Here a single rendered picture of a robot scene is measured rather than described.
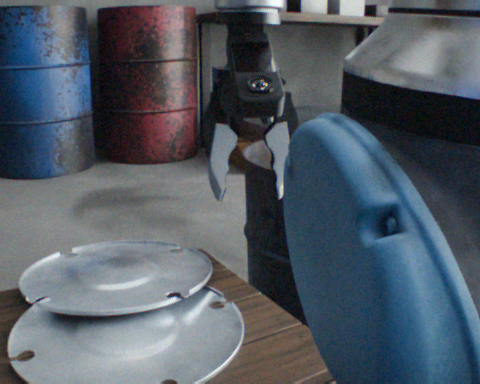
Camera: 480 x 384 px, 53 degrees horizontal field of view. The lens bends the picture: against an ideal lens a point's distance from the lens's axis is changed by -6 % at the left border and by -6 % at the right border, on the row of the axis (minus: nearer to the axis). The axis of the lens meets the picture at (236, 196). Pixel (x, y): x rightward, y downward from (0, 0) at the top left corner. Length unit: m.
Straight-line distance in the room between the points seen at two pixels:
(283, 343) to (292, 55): 3.37
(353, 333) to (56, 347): 0.50
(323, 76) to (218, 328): 3.49
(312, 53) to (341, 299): 3.81
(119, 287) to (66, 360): 0.16
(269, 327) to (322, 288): 0.46
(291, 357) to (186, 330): 0.14
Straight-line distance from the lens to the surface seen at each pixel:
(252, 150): 1.06
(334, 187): 0.16
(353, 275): 0.16
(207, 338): 0.63
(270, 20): 0.55
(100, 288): 0.73
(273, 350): 0.61
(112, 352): 0.61
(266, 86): 0.48
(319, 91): 4.03
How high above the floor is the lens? 0.70
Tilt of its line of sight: 18 degrees down
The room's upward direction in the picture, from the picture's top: straight up
